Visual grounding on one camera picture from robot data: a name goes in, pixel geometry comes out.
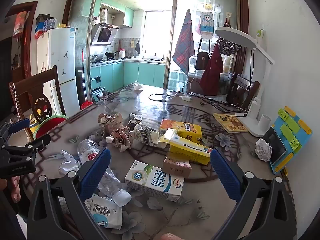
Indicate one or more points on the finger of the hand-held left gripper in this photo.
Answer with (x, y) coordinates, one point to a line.
(20, 125)
(37, 142)

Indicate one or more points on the dark red garment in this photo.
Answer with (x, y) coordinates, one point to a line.
(212, 75)

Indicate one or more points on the teal wall cabinets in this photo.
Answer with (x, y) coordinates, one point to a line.
(128, 17)

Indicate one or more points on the white printed paper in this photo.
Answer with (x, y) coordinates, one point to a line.
(68, 163)

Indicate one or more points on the yellow toy potty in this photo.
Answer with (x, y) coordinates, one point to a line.
(33, 128)

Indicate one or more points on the green wall plug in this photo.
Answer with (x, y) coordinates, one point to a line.
(260, 33)

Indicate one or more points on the white container red lid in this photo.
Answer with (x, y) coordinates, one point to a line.
(122, 53)

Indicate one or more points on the white cup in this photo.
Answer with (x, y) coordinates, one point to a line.
(265, 126)

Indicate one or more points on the black wok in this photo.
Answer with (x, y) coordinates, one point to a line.
(110, 54)

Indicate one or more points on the carved back wooden chair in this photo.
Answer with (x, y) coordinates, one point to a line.
(32, 85)

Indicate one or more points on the red broom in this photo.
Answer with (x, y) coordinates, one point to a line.
(86, 105)

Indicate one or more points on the crumpled paper ball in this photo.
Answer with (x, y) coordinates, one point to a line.
(263, 151)

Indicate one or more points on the white power adapter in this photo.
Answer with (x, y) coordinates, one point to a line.
(187, 98)

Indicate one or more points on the black hanging cloth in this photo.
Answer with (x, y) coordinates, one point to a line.
(137, 47)

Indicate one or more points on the blue plastic basket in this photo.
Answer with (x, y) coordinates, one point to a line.
(49, 24)

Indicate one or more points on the brown paper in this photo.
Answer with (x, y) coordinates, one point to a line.
(110, 122)
(121, 138)

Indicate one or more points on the white refrigerator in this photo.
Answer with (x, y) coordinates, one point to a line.
(62, 62)

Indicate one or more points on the yellow toothpaste box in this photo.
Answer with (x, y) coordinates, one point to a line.
(190, 151)

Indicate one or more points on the yellow picture book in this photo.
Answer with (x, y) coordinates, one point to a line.
(230, 123)

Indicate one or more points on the black smartphone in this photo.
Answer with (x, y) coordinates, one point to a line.
(275, 145)

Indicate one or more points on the white green milk carton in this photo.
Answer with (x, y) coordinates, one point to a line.
(155, 182)

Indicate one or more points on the black handbag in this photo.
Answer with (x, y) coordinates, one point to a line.
(202, 61)

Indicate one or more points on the blue cartoon hanging bag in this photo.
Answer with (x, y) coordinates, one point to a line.
(207, 22)

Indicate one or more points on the red hanging decoration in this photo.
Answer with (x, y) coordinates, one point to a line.
(20, 23)

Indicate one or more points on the clear plastic water bottle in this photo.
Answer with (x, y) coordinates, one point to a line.
(86, 151)

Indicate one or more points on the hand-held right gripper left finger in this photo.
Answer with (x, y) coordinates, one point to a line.
(96, 172)

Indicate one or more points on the red basin green rim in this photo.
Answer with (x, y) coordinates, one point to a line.
(50, 126)

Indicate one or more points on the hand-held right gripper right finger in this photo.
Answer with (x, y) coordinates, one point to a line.
(225, 172)

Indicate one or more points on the plaid cloth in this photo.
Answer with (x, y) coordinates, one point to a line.
(183, 45)

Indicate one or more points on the person's left hand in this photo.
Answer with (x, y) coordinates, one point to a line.
(15, 188)

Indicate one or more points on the person's right hand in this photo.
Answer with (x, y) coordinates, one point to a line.
(172, 237)

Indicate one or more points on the steel range hood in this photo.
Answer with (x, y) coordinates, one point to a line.
(103, 35)

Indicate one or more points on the small brown cardboard box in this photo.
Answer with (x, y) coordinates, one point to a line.
(175, 169)

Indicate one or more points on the white desk lamp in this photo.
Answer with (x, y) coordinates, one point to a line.
(235, 35)

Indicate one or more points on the red blue box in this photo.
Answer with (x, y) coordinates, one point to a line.
(40, 32)

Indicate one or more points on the white blue snack wrapper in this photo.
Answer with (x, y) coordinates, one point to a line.
(102, 211)

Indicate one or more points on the torn dark brown cigarette carton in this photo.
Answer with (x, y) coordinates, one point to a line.
(145, 135)

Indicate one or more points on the teal kitchen base cabinets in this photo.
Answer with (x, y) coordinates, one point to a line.
(135, 72)

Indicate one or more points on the blue toy phone stand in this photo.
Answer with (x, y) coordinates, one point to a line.
(295, 140)

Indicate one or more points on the black white patterned bag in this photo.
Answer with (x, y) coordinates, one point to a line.
(228, 46)

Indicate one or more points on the orange juice box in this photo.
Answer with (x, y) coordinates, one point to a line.
(182, 128)

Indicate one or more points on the plain back wooden chair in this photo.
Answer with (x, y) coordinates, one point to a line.
(246, 90)

